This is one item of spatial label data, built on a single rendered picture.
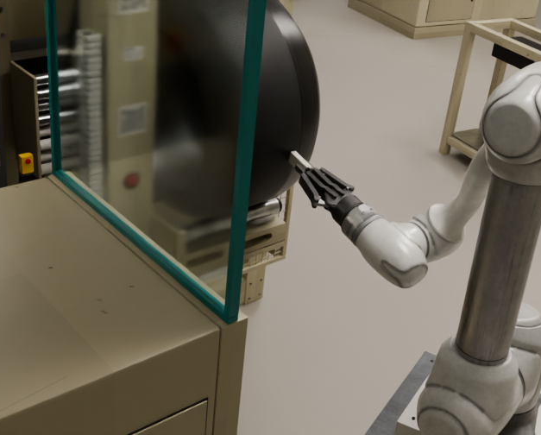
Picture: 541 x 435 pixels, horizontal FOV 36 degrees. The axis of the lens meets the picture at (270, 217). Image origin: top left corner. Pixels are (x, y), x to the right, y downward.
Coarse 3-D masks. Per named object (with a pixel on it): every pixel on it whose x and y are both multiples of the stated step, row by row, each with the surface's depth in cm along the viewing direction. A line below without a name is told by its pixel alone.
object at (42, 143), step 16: (16, 64) 223; (32, 64) 228; (16, 80) 224; (32, 80) 216; (16, 96) 227; (32, 96) 218; (48, 96) 221; (16, 112) 230; (32, 112) 221; (48, 112) 238; (16, 128) 232; (32, 128) 224; (48, 128) 226; (16, 144) 236; (32, 144) 227; (48, 144) 227; (16, 160) 239
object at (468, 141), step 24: (480, 24) 457; (504, 24) 466; (504, 48) 446; (528, 48) 422; (456, 72) 470; (504, 72) 485; (456, 96) 475; (480, 120) 478; (456, 144) 481; (480, 144) 477
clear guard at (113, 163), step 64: (64, 0) 134; (128, 0) 119; (192, 0) 106; (256, 0) 96; (64, 64) 140; (128, 64) 123; (192, 64) 110; (256, 64) 100; (64, 128) 147; (128, 128) 128; (192, 128) 114; (128, 192) 134; (192, 192) 118; (192, 256) 123
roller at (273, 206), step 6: (276, 198) 229; (258, 204) 225; (264, 204) 225; (270, 204) 226; (276, 204) 227; (252, 210) 222; (258, 210) 223; (264, 210) 225; (270, 210) 226; (276, 210) 227; (252, 216) 222; (258, 216) 224; (264, 216) 226
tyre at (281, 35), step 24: (264, 24) 194; (288, 24) 198; (264, 48) 191; (288, 48) 195; (264, 72) 190; (288, 72) 194; (312, 72) 199; (264, 96) 189; (288, 96) 194; (312, 96) 199; (264, 120) 191; (288, 120) 195; (312, 120) 201; (264, 144) 193; (288, 144) 198; (312, 144) 205; (264, 168) 198; (288, 168) 204; (264, 192) 207
